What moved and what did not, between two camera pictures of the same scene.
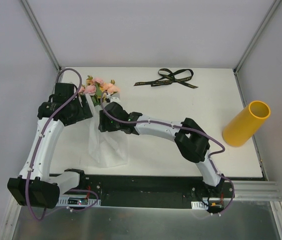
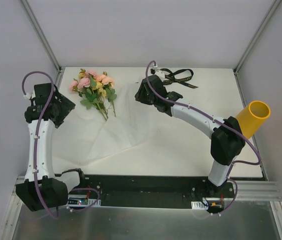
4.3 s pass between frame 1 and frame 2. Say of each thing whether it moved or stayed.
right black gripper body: moved
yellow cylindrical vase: stayed
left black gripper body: moved
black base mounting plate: stayed
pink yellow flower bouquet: moved
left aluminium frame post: stayed
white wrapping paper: moved
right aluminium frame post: stayed
